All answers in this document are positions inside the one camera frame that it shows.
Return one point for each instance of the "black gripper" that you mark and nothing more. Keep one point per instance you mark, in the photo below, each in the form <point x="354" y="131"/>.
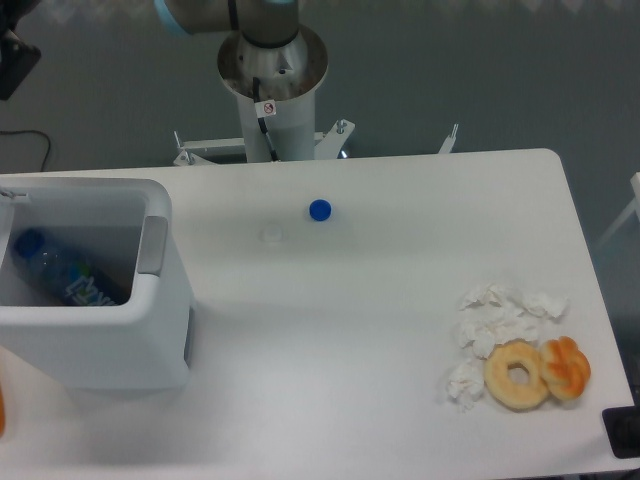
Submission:
<point x="18" y="57"/>

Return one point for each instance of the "white trash can lid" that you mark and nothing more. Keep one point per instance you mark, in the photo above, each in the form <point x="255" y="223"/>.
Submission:
<point x="10" y="199"/>

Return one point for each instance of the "white trash can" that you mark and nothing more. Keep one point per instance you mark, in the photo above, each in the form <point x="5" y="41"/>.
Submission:
<point x="124" y="227"/>

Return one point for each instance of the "clear plastic cap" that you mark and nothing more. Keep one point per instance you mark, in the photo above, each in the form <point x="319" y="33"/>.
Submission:
<point x="272" y="233"/>

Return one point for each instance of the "blue bottle cap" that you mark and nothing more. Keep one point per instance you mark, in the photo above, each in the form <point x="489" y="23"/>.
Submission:
<point x="320" y="210"/>

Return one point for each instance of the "blue plastic bottle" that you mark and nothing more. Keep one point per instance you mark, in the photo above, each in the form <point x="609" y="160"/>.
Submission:
<point x="64" y="272"/>

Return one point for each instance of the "orange object at edge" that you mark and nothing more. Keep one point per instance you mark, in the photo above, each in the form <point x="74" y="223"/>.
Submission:
<point x="2" y="413"/>

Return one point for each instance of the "large crumpled white tissue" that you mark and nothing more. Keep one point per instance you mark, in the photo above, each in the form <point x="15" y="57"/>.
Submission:
<point x="494" y="314"/>

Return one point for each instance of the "small crumpled white tissue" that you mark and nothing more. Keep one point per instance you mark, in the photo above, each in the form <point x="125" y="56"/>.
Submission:
<point x="466" y="384"/>

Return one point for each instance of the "glazed twisted bun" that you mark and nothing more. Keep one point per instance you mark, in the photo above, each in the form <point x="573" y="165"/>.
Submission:
<point x="564" y="368"/>

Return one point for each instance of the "black device at edge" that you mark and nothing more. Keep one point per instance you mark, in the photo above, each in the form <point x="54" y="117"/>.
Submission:
<point x="622" y="428"/>

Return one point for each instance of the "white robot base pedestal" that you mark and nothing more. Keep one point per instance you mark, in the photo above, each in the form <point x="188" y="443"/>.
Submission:
<point x="275" y="91"/>

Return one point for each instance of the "white metal table frame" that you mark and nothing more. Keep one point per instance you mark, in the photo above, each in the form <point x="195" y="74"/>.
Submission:
<point x="329" y="145"/>

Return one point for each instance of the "plain ring donut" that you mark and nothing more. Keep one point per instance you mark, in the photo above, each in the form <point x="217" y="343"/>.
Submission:
<point x="513" y="377"/>

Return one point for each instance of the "white frame at right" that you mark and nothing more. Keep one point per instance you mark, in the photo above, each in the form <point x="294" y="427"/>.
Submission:
<point x="629" y="212"/>

